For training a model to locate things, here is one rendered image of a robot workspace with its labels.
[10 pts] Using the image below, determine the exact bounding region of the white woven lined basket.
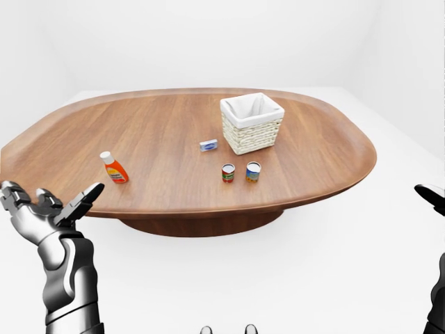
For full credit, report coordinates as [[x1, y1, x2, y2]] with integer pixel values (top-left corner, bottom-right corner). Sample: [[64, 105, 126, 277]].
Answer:
[[219, 92, 286, 156]]

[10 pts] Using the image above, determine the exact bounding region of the blue yellow labelled tin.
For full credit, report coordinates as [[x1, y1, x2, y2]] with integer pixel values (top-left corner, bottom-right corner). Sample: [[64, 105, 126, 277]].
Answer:
[[245, 161, 262, 184]]

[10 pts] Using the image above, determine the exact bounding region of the red green labelled tin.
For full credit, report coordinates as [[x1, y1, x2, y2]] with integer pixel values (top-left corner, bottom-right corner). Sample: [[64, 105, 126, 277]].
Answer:
[[221, 163, 236, 184]]

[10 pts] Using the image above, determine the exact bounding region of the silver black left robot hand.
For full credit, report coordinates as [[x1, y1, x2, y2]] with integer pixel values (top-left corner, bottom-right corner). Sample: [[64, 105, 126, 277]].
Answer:
[[0, 180, 106, 247]]

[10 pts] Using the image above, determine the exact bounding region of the small blue white box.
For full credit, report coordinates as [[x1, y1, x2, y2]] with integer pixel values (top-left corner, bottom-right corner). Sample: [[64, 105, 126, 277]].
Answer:
[[199, 138, 219, 153]]

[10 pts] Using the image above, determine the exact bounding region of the round dark wooden table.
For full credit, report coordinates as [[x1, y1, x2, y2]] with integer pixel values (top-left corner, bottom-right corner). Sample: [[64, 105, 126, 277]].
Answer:
[[0, 87, 378, 239]]

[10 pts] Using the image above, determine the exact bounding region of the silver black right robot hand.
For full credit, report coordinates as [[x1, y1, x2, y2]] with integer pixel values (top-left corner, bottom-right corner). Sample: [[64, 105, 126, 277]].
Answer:
[[414, 184, 445, 218]]

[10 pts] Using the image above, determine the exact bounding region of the orange bottle with white cap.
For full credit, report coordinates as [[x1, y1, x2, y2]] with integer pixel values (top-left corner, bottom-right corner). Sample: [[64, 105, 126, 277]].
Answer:
[[99, 150, 130, 185]]

